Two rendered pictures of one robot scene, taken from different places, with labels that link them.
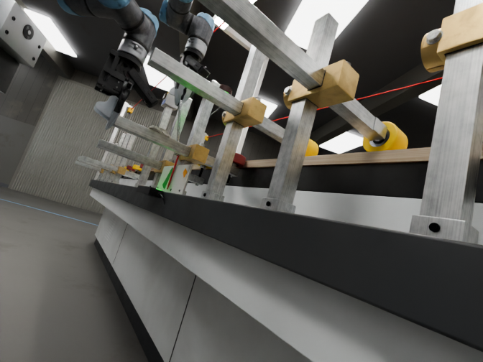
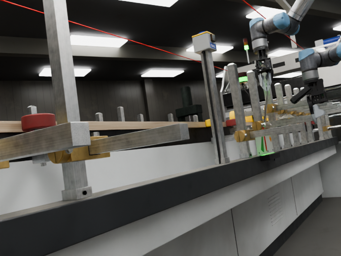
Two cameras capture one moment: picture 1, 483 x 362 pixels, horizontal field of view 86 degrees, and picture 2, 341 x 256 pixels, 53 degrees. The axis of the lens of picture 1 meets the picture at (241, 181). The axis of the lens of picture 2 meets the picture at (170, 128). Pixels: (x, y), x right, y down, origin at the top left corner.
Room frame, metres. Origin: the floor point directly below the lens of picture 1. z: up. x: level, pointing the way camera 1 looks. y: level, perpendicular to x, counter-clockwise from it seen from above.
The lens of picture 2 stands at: (2.04, 1.65, 0.77)
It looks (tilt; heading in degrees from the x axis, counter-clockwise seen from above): 4 degrees up; 246
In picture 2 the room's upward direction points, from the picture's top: 8 degrees counter-clockwise
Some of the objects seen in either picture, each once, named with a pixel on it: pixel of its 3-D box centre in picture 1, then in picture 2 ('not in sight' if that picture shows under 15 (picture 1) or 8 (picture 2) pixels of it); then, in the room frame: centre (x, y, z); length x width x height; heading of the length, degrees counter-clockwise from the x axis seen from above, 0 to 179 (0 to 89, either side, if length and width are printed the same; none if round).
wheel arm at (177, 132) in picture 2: (114, 169); (99, 147); (1.88, 0.90, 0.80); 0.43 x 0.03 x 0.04; 123
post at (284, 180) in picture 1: (300, 123); (283, 120); (0.47, -0.08, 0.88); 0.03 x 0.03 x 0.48; 33
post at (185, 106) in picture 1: (170, 146); (239, 114); (1.10, 0.34, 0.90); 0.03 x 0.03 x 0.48; 33
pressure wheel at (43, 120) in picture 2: not in sight; (40, 136); (1.98, 0.74, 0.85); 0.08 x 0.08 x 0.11
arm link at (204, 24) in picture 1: (201, 31); (258, 30); (0.89, 0.31, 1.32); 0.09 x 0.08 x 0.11; 110
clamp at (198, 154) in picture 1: (192, 155); (260, 126); (0.87, 0.18, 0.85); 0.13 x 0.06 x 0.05; 33
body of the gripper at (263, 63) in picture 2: (187, 68); (262, 60); (0.90, 0.31, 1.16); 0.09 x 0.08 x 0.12; 54
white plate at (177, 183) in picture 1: (171, 178); (265, 144); (0.90, 0.24, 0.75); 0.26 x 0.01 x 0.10; 33
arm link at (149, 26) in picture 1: (141, 31); (308, 61); (0.70, 0.41, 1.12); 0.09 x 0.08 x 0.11; 165
